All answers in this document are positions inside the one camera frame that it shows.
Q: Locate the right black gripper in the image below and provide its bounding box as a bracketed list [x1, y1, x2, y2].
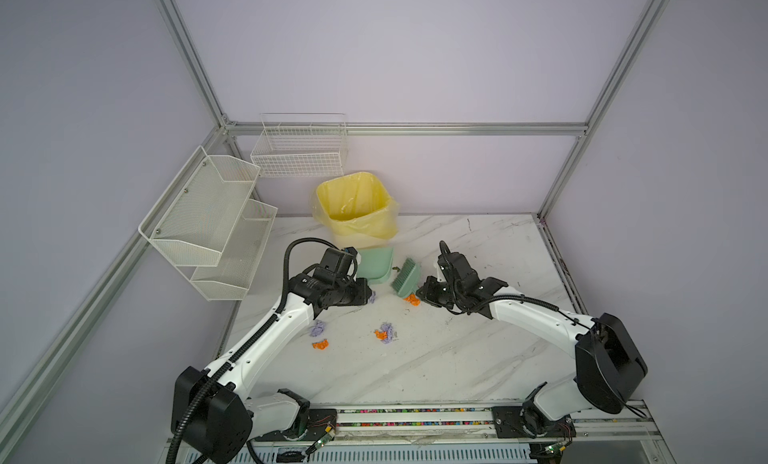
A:
[411, 276, 461, 307]

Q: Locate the green plastic dustpan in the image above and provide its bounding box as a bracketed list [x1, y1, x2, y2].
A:
[356, 247, 394, 285]

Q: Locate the green hand brush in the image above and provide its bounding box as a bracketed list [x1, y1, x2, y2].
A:
[391, 257, 421, 299]

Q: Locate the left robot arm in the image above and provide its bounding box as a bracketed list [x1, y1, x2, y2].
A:
[166, 243, 372, 463]

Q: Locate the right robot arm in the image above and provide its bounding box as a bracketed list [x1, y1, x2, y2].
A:
[415, 249, 648, 437]

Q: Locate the orange scraps centre pile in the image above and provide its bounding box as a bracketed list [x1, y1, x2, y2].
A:
[405, 294, 421, 306]

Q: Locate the purple orange scraps lower centre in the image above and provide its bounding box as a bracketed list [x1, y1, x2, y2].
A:
[374, 322, 397, 344]

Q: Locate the orange scrap far left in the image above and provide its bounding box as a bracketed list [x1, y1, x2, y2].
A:
[312, 339, 329, 350]

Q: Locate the yellow lined trash bin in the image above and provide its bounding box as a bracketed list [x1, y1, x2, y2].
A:
[311, 172, 400, 248]

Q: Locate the lower white mesh shelf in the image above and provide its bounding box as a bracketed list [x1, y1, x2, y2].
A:
[191, 199, 278, 302]

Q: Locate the white mesh shelf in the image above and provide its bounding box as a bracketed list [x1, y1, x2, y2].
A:
[138, 147, 260, 267]
[191, 199, 278, 302]

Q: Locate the upper white mesh shelf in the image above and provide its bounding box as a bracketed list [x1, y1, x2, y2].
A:
[138, 147, 260, 267]

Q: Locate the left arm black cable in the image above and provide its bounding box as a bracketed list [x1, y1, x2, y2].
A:
[164, 237, 340, 464]

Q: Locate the white wire basket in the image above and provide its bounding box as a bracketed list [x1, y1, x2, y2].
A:
[250, 113, 348, 178]

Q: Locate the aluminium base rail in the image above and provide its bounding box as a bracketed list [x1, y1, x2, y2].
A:
[174, 401, 675, 463]

